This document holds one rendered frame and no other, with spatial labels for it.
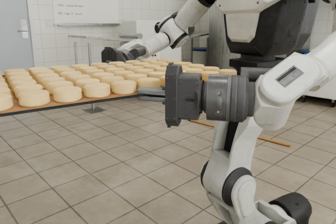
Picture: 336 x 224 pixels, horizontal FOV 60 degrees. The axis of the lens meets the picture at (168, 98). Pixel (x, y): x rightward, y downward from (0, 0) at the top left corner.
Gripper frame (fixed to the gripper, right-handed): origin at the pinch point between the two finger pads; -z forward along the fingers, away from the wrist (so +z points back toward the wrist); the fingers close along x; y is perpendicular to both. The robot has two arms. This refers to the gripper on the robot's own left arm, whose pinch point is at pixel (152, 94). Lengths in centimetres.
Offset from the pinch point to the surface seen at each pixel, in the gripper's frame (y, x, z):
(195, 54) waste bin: -529, -43, -60
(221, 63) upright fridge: -450, -49, -5
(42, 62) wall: -317, -38, -254
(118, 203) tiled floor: -102, -99, -53
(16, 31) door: -294, 5, -273
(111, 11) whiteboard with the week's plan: -415, 36, -185
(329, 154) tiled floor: -213, -99, 104
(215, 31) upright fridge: -458, 3, -17
